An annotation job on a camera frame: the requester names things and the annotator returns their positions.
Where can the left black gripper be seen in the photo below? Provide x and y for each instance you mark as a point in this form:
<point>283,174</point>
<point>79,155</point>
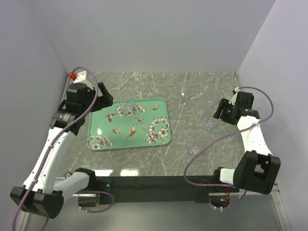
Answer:
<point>104,101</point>

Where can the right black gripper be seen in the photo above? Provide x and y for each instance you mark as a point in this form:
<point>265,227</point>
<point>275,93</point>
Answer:
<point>224,104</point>

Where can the small clear glass mid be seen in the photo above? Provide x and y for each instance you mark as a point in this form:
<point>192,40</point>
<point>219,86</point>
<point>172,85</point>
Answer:
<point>199,113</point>

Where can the clear glass wide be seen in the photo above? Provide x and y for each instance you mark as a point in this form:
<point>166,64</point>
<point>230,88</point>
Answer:
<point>210,123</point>

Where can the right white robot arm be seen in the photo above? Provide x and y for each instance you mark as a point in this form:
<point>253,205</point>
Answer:
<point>258,168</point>

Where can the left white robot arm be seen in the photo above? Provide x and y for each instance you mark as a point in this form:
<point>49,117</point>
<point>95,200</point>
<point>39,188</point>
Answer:
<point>40,194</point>

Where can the green floral bird tray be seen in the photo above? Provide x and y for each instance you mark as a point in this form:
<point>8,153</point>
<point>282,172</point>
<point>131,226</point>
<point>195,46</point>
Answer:
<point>147,126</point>

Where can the clear stemmed glass far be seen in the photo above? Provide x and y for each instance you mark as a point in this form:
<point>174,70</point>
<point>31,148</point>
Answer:
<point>184,95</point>

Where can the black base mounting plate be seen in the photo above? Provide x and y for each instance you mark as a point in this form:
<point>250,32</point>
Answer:
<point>137,189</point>

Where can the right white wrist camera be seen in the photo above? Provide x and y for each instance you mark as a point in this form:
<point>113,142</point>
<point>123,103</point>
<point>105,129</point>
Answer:
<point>234,97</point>

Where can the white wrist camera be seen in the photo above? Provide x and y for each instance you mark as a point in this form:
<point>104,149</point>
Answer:
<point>234,97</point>
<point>81,77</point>

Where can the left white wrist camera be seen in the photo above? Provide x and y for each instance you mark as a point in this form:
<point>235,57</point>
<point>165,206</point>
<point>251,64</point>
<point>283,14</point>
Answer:
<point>81,77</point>

